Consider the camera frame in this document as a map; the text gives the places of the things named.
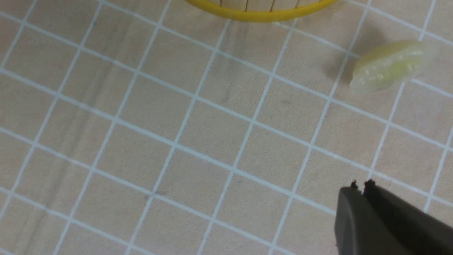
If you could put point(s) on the yellowish green dumpling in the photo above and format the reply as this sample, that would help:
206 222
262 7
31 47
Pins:
392 64

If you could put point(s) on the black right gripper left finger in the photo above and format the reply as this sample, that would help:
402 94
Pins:
358 228

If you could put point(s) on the checkered beige tablecloth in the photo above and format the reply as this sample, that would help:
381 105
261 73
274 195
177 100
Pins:
150 127

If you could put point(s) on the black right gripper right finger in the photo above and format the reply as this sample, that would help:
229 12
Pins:
415 230

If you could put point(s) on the bamboo steamer tray yellow rim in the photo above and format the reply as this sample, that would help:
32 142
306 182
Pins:
261 11

